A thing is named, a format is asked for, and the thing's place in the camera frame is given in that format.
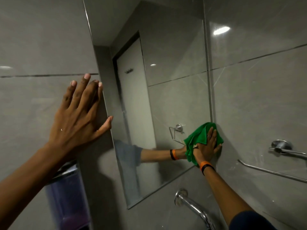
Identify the person's right hand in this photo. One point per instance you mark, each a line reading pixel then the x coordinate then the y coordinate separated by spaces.
pixel 206 152

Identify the person's left hand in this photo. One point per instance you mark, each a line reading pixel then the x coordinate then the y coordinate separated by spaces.
pixel 76 122

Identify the green cleaning cloth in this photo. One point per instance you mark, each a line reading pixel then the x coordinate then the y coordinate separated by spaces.
pixel 199 135

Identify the rectangular wall mirror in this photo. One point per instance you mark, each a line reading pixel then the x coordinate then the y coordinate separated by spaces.
pixel 172 57

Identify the person's right forearm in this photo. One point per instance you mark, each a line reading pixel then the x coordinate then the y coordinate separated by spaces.
pixel 225 196

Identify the person's left forearm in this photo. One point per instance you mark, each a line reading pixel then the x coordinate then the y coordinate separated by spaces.
pixel 26 184

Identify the person's right navy sleeve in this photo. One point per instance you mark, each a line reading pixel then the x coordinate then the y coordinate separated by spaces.
pixel 249 222

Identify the orange wristband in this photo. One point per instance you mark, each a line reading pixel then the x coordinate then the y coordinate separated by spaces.
pixel 204 164

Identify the black wristband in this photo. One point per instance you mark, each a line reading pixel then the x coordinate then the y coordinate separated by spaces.
pixel 207 168

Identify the chrome towel bar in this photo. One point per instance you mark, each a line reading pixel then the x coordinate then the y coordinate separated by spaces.
pixel 268 171

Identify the chrome wall faucet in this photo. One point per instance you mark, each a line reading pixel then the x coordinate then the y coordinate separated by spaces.
pixel 192 204

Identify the chrome wall holder bracket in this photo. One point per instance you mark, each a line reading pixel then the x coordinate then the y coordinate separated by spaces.
pixel 279 146

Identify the wall soap dispenser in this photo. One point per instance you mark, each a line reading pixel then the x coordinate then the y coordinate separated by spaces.
pixel 67 201

